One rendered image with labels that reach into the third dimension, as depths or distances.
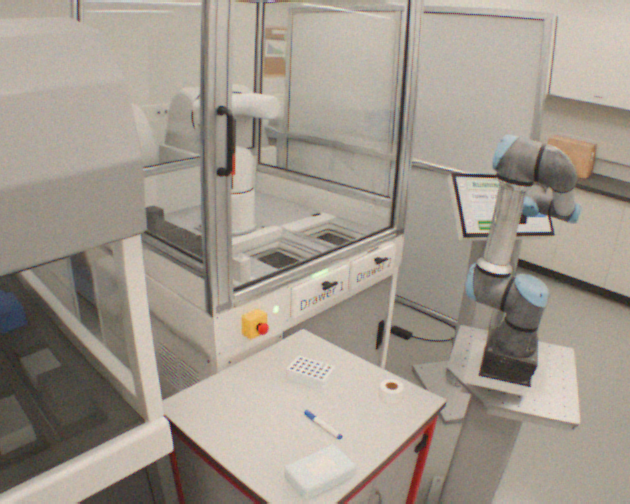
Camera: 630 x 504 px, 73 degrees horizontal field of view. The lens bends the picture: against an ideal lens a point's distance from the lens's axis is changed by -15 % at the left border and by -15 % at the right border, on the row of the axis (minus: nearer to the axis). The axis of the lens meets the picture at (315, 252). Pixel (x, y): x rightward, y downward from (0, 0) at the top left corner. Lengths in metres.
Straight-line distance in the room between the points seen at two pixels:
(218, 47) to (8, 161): 0.66
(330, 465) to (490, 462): 0.80
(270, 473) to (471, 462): 0.86
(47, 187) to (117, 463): 0.63
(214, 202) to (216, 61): 0.38
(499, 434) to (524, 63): 2.00
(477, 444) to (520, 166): 0.95
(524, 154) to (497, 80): 1.58
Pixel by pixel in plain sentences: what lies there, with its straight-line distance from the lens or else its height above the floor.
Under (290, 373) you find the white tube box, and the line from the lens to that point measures 1.50.
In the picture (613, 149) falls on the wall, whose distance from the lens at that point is 4.78.
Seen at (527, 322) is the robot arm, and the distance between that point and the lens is 1.56.
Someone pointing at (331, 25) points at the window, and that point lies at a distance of 1.61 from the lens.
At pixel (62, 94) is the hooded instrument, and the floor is 1.63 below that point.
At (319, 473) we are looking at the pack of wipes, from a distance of 1.18.
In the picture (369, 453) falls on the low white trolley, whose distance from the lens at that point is 1.30.
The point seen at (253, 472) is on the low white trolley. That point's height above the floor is 0.76.
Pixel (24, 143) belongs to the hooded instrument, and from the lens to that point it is 0.83.
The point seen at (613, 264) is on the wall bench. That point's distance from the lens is 4.30.
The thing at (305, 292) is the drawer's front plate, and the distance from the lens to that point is 1.70.
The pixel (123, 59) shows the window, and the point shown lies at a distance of 1.71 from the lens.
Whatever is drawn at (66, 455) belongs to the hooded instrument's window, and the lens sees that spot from 1.09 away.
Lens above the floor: 1.68
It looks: 23 degrees down
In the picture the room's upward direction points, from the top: 3 degrees clockwise
